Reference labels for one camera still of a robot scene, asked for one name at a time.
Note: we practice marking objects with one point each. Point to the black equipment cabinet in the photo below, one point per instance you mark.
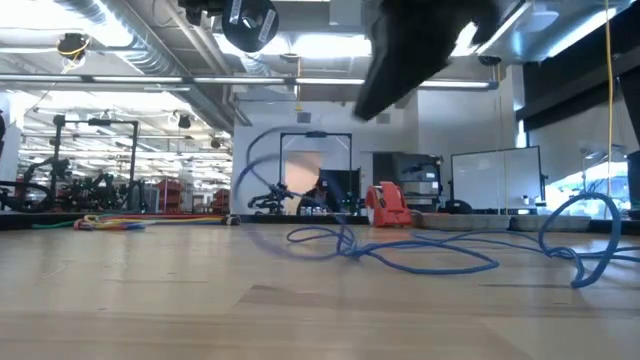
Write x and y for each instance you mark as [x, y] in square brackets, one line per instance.
[420, 172]

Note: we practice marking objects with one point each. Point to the red tape dispenser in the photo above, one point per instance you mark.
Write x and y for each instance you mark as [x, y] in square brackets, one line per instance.
[392, 205]

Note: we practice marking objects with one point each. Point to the whiteboard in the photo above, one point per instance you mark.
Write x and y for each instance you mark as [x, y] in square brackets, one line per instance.
[495, 180]

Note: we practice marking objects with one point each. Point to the grey tool case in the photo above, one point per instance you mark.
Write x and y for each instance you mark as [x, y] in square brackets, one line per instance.
[475, 222]

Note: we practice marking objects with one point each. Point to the long light bar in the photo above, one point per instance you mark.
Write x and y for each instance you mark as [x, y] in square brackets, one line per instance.
[150, 80]

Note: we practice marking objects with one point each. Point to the small black background robot arm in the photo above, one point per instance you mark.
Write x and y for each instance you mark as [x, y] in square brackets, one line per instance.
[272, 202]

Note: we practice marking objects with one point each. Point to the black rig frame with camera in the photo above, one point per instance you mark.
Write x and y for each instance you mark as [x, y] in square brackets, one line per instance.
[316, 134]

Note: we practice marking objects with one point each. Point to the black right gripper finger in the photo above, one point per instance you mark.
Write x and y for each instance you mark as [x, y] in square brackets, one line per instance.
[400, 65]

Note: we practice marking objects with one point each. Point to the black ceiling camera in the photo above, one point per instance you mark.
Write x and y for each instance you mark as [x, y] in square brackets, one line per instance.
[489, 60]

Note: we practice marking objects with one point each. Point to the person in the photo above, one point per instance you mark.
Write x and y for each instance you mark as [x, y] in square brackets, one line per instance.
[320, 197]

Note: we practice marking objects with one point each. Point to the red tool cart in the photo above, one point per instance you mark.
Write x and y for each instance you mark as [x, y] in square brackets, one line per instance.
[167, 195]
[221, 200]

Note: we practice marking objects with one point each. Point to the black rig frame with arms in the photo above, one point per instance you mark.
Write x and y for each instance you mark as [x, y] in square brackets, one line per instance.
[134, 150]

